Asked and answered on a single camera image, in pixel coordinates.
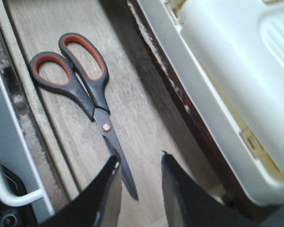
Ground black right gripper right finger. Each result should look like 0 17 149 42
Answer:
161 151 258 227

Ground white metal handle bar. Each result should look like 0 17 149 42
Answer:
0 75 54 221

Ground dark wooden drawer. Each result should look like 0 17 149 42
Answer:
0 0 237 227

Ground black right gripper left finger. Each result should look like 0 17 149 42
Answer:
39 155 122 227

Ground white plastic tray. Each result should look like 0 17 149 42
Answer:
138 0 284 206

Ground black orange scissors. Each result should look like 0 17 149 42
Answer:
29 33 139 200

